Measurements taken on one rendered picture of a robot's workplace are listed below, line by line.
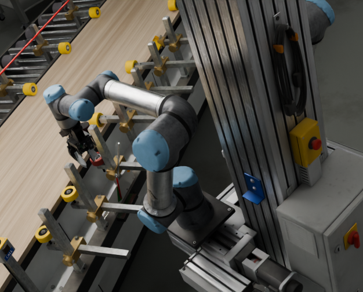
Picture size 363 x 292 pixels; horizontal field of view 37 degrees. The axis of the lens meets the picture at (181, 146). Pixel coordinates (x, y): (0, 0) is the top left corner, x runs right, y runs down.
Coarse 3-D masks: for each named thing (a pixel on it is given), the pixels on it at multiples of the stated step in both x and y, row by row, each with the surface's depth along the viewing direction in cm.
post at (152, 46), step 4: (148, 44) 308; (152, 44) 307; (148, 48) 309; (152, 48) 308; (156, 48) 310; (152, 52) 310; (156, 52) 310; (152, 56) 312; (156, 56) 311; (156, 60) 314; (160, 60) 315; (156, 64) 316; (160, 64) 315; (160, 76) 321; (164, 76) 320; (164, 80) 322; (168, 80) 325; (164, 84) 324; (168, 84) 325
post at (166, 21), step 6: (168, 18) 323; (168, 24) 324; (168, 30) 327; (168, 36) 331; (174, 36) 331; (174, 42) 332; (174, 54) 339; (180, 54) 340; (180, 72) 347; (186, 72) 348
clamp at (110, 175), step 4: (120, 156) 279; (116, 160) 278; (120, 160) 277; (124, 160) 280; (116, 164) 276; (116, 168) 273; (120, 168) 277; (108, 172) 273; (112, 172) 272; (116, 172) 273; (120, 172) 277; (108, 176) 273; (112, 176) 272; (112, 180) 274
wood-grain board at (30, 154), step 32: (128, 0) 419; (160, 0) 402; (96, 32) 391; (128, 32) 377; (160, 32) 363; (64, 64) 368; (96, 64) 355; (32, 96) 347; (0, 128) 329; (32, 128) 318; (0, 160) 302; (32, 160) 293; (64, 160) 285; (0, 192) 280; (32, 192) 273; (0, 224) 261; (32, 224) 255; (0, 288) 230
